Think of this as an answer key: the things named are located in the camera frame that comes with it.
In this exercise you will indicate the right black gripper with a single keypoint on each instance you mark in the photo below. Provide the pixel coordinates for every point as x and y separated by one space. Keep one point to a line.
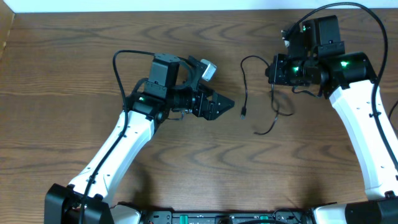
277 76

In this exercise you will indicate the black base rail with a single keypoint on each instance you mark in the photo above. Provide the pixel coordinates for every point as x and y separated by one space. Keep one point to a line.
282 215

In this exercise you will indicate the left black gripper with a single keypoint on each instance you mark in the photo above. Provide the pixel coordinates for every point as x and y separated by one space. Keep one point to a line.
211 113

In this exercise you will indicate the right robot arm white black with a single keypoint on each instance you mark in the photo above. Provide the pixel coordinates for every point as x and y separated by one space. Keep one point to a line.
316 56

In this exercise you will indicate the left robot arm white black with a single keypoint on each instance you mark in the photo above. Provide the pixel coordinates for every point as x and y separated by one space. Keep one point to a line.
173 85

